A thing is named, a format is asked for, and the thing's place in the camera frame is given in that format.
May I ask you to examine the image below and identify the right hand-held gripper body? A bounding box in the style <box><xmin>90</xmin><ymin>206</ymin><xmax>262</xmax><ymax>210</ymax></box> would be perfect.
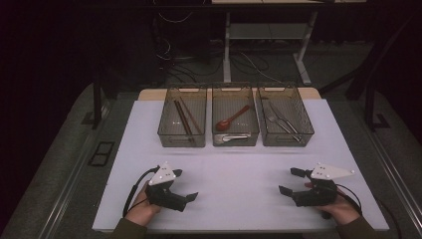
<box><xmin>292</xmin><ymin>161</ymin><xmax>356</xmax><ymax>207</ymax></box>

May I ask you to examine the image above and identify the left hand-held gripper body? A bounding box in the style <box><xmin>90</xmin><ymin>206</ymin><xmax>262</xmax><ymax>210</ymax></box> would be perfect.
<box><xmin>144</xmin><ymin>161</ymin><xmax>188</xmax><ymax>213</ymax></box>

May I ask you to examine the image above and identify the steel table knife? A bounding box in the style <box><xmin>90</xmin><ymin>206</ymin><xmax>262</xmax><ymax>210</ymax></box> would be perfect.
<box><xmin>269</xmin><ymin>101</ymin><xmax>303</xmax><ymax>142</ymax></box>

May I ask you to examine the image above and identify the white ceramic spoon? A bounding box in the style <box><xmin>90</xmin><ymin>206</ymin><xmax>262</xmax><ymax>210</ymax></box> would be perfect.
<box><xmin>213</xmin><ymin>132</ymin><xmax>252</xmax><ymax>145</ymax></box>

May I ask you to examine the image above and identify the black chopstick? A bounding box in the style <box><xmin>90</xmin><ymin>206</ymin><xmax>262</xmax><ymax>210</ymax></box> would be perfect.
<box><xmin>173</xmin><ymin>99</ymin><xmax>193</xmax><ymax>136</ymax></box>
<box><xmin>174</xmin><ymin>100</ymin><xmax>195</xmax><ymax>136</ymax></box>

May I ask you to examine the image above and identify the smoky clear plastic bin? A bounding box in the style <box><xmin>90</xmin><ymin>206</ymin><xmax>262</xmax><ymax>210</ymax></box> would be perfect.
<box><xmin>157</xmin><ymin>87</ymin><xmax>208</xmax><ymax>148</ymax></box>
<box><xmin>211</xmin><ymin>86</ymin><xmax>261</xmax><ymax>147</ymax></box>
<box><xmin>255</xmin><ymin>86</ymin><xmax>316</xmax><ymax>147</ymax></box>

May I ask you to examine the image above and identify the steel fork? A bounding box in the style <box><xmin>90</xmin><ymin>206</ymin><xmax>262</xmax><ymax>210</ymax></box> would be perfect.
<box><xmin>265</xmin><ymin>113</ymin><xmax>302</xmax><ymax>143</ymax></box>

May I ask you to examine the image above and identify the brown wooden spoon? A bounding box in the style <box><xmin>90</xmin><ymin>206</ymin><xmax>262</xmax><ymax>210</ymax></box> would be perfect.
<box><xmin>215</xmin><ymin>104</ymin><xmax>252</xmax><ymax>132</ymax></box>

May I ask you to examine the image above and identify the person's left hand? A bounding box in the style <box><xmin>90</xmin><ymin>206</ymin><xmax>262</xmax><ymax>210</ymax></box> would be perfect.
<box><xmin>123</xmin><ymin>182</ymin><xmax>163</xmax><ymax>227</ymax></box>

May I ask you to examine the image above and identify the person's right hand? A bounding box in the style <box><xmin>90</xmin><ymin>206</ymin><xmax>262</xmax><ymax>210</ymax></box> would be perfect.
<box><xmin>305</xmin><ymin>180</ymin><xmax>361</xmax><ymax>226</ymax></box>

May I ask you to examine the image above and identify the white table cover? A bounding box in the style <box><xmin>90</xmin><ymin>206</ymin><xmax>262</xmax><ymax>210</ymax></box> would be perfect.
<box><xmin>92</xmin><ymin>98</ymin><xmax>390</xmax><ymax>232</ymax></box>

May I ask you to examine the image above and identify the black metal stand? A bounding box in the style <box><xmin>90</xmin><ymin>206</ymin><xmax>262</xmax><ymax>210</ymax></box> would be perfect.
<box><xmin>81</xmin><ymin>71</ymin><xmax>110</xmax><ymax>130</ymax></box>
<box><xmin>362</xmin><ymin>13</ymin><xmax>422</xmax><ymax>132</ymax></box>

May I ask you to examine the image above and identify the white metal desk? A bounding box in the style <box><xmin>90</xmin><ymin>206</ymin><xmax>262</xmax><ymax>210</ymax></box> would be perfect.
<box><xmin>211</xmin><ymin>0</ymin><xmax>367</xmax><ymax>87</ymax></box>

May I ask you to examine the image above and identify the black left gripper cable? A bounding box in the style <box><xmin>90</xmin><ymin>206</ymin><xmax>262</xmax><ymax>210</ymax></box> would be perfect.
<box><xmin>122</xmin><ymin>165</ymin><xmax>160</xmax><ymax>218</ymax></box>

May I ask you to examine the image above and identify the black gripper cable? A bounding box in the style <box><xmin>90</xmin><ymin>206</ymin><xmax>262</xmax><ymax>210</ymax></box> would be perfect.
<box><xmin>122</xmin><ymin>165</ymin><xmax>160</xmax><ymax>218</ymax></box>
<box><xmin>336</xmin><ymin>183</ymin><xmax>363</xmax><ymax>220</ymax></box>

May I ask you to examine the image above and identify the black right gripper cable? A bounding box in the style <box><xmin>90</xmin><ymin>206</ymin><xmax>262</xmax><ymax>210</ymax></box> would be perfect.
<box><xmin>336</xmin><ymin>183</ymin><xmax>363</xmax><ymax>220</ymax></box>

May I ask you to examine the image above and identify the metal floor rail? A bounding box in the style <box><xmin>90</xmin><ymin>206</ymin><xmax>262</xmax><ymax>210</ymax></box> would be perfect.
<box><xmin>359</xmin><ymin>116</ymin><xmax>422</xmax><ymax>227</ymax></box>
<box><xmin>38</xmin><ymin>109</ymin><xmax>112</xmax><ymax>239</ymax></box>

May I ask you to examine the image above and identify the black rectangular floor frame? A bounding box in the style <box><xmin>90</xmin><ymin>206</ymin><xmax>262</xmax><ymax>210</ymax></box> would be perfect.
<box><xmin>87</xmin><ymin>140</ymin><xmax>116</xmax><ymax>167</ymax></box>

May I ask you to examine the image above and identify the tangle of black floor cables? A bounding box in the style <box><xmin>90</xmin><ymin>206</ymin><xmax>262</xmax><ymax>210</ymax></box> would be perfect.
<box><xmin>153</xmin><ymin>36</ymin><xmax>270</xmax><ymax>84</ymax></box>

